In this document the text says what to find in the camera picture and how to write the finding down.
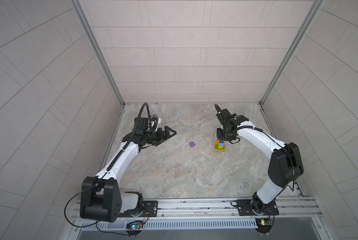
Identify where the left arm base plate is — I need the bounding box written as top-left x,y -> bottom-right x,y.
119,201 -> 158,218

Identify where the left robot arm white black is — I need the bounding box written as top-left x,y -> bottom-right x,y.
80,115 -> 176,223

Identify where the right controller board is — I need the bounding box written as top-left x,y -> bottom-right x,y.
255,219 -> 273,234

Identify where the left black cable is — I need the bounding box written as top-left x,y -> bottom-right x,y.
63,182 -> 147,237

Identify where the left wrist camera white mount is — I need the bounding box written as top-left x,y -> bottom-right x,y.
150,115 -> 159,132

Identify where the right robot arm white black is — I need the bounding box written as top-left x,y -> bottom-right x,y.
215,104 -> 304,215

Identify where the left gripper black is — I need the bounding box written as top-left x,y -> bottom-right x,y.
141,126 -> 175,145

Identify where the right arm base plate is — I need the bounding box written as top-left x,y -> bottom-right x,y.
232,199 -> 279,216

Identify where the perforated vent strip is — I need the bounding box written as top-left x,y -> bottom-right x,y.
80,219 -> 258,231

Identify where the aluminium mounting rail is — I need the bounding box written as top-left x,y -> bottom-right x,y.
70,196 -> 322,221

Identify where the left controller board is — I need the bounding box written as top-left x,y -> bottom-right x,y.
126,221 -> 144,231

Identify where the controller board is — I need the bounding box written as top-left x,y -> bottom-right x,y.
255,219 -> 273,234
126,221 -> 144,231

